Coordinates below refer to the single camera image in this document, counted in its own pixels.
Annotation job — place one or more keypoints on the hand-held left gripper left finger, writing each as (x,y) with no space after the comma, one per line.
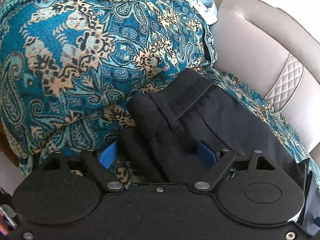
(108,155)

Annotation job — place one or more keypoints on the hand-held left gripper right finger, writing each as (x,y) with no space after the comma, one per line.
(206,154)

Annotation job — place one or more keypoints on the black pants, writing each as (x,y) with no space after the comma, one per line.
(225,120)

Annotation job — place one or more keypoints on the teal paisley blanket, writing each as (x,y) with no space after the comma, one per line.
(75,55)

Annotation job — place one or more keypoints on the beige leather sofa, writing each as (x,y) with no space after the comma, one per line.
(250,42)

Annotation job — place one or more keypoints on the light blue cloth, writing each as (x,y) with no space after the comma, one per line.
(202,2)

